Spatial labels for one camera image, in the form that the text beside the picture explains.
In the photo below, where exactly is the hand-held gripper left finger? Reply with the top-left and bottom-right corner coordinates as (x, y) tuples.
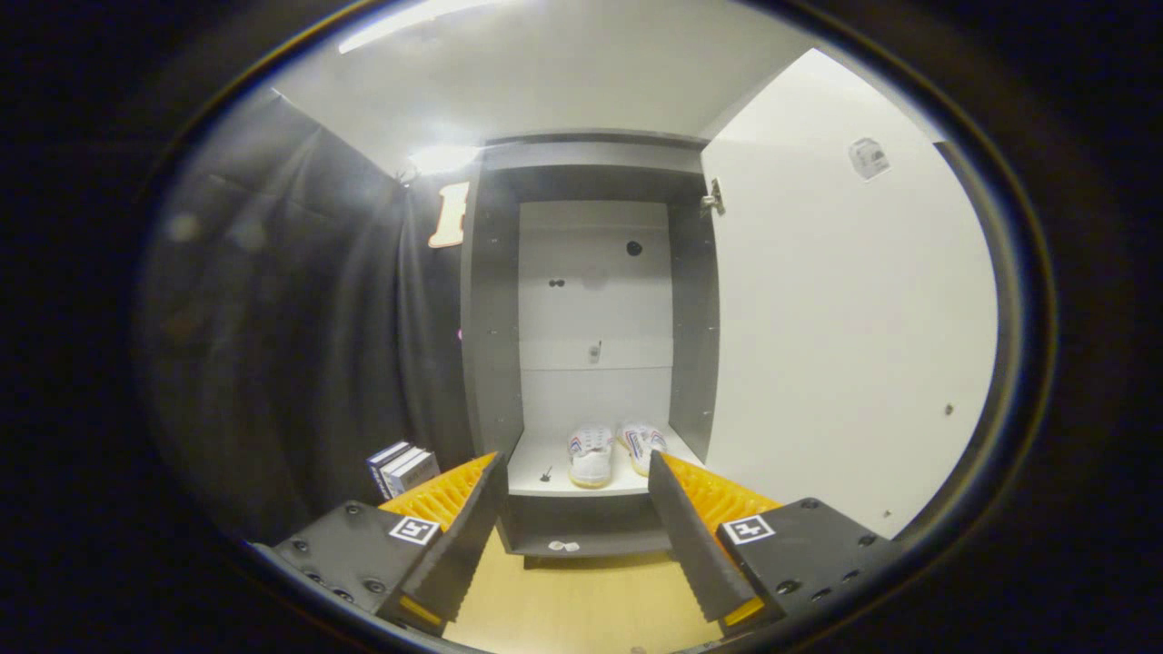
(273, 450), (510, 637)

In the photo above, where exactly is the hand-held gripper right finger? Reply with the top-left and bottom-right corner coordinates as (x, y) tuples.
(647, 450), (906, 637)

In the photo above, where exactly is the white shoe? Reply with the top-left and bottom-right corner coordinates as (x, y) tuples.
(567, 423), (617, 490)
(620, 420), (670, 479)

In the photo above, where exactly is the grey shoe cabinet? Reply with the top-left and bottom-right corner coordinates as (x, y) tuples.
(459, 130), (725, 560)

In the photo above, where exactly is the white shoe cabinet door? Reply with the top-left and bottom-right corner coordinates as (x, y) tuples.
(700, 47), (1000, 541)

